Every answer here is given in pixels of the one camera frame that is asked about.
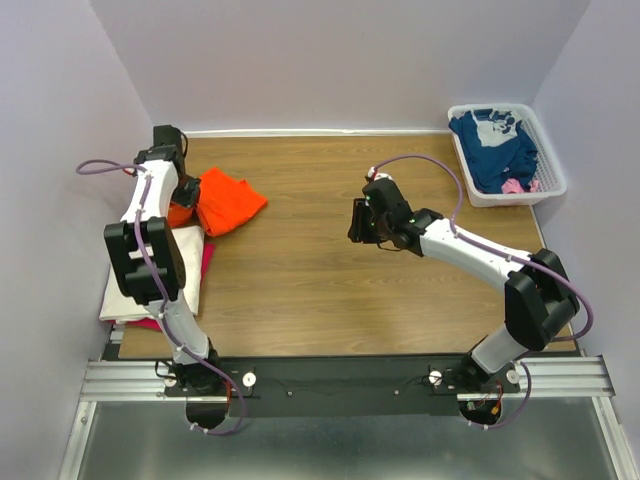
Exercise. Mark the magenta folded t-shirt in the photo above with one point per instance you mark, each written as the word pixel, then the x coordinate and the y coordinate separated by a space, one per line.
pixel 152 324

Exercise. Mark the white folded t-shirt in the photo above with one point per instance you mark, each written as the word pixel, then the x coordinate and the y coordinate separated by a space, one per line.
pixel 120 309

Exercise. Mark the navy blue printed t-shirt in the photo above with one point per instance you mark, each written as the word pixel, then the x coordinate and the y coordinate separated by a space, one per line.
pixel 495 147

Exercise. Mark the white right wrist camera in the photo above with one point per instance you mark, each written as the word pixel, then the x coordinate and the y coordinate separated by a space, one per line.
pixel 375 174

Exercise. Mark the pink garment in basket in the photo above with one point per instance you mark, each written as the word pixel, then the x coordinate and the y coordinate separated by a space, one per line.
pixel 514 186

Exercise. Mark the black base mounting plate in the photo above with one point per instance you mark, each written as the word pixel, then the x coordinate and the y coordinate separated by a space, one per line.
pixel 335 386

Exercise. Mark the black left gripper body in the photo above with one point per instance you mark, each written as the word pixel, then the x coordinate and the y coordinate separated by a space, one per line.
pixel 186 191

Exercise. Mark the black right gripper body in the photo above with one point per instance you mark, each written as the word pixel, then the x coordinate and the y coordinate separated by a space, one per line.
pixel 360 220

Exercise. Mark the orange t-shirt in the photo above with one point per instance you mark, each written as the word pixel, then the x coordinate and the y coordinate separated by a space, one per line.
pixel 220 203

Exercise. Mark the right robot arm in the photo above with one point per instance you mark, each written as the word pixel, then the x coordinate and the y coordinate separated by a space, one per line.
pixel 538 303

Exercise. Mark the white plastic laundry basket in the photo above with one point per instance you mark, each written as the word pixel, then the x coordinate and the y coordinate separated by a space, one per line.
pixel 549 174

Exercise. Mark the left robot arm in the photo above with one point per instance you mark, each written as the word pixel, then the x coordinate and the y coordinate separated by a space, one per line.
pixel 147 262

